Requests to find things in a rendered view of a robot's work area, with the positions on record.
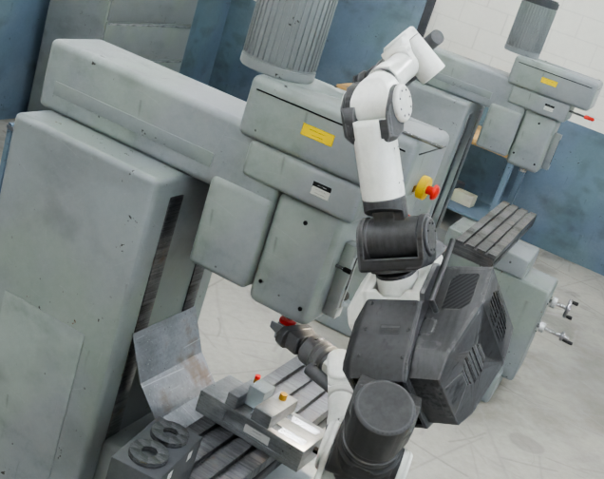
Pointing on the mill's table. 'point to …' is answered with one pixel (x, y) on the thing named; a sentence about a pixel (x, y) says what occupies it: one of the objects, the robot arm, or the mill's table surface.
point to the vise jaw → (273, 411)
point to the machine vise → (276, 449)
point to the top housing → (328, 129)
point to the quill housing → (300, 259)
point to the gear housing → (304, 182)
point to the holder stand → (157, 453)
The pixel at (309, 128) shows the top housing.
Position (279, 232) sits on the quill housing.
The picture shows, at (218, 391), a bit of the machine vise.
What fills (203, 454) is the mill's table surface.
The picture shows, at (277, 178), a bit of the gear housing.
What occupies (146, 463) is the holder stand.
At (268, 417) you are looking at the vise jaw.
